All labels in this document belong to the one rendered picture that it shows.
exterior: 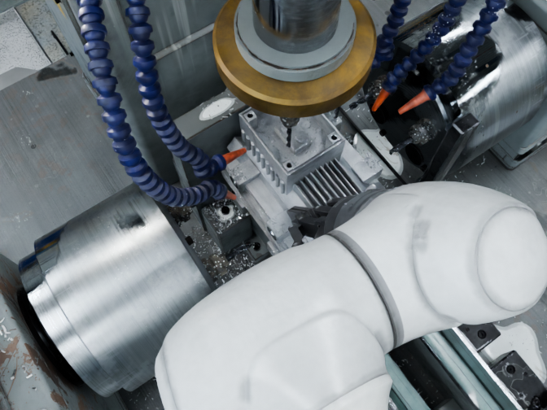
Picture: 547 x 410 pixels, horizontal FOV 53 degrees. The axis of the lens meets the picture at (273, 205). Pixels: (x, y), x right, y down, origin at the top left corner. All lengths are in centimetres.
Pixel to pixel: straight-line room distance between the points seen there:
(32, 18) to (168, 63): 120
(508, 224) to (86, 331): 50
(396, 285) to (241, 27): 33
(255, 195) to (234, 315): 46
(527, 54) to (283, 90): 46
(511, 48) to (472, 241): 57
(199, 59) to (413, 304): 58
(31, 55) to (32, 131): 71
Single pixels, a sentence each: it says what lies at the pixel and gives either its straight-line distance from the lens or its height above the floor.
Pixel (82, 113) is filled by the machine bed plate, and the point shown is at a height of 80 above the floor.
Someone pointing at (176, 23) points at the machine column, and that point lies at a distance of 82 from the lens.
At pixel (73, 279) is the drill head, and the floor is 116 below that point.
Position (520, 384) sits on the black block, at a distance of 105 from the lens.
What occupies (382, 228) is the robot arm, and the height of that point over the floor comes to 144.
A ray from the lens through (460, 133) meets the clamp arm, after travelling 70.
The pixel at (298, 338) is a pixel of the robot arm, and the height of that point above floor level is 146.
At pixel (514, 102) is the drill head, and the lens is 92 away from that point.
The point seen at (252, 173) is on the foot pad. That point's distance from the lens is 83.
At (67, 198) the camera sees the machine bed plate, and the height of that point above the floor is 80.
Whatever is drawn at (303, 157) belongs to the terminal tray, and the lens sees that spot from 80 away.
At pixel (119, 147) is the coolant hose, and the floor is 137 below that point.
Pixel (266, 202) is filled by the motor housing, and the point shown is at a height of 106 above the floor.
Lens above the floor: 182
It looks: 67 degrees down
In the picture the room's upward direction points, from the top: straight up
